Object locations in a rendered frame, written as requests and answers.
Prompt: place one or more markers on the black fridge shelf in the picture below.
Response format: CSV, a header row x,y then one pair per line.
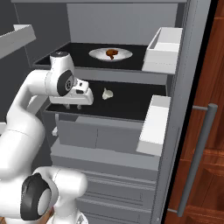
x,y
81,62
128,102

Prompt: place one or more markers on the grey crisper drawer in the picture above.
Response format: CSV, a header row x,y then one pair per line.
x,y
99,134

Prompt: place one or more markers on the grey freezer drawer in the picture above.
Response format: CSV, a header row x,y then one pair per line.
x,y
116,189

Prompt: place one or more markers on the white plate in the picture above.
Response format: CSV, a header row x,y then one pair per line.
x,y
122,54

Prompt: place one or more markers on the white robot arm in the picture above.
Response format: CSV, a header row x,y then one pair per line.
x,y
24,137

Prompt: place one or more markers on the grey fridge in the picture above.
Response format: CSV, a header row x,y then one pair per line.
x,y
116,23

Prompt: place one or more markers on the brown chicken drumstick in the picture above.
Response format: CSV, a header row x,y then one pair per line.
x,y
111,53

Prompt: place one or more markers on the pale garlic bulb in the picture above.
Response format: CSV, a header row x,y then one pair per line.
x,y
107,94

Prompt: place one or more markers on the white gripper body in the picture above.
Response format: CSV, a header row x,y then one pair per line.
x,y
71,98

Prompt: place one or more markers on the dark grey fridge door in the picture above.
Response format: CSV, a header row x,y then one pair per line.
x,y
40,17

